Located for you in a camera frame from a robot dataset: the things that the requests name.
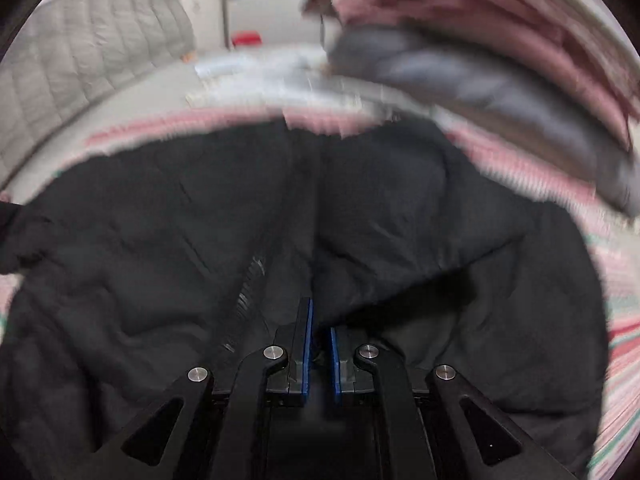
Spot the striped patterned bed sheet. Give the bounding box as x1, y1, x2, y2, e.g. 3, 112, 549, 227
0, 104, 640, 480

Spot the black puffer jacket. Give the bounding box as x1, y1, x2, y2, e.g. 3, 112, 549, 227
0, 118, 609, 480

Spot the pink folded blanket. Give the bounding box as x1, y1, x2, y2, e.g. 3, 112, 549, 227
304, 0, 639, 146

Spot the red object by wall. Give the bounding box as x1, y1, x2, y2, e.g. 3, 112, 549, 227
231, 30, 262, 49

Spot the grey quilted mattress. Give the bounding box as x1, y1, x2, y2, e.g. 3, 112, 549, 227
1, 0, 195, 180

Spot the grey folded quilt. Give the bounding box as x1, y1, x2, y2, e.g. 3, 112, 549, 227
328, 25, 639, 217

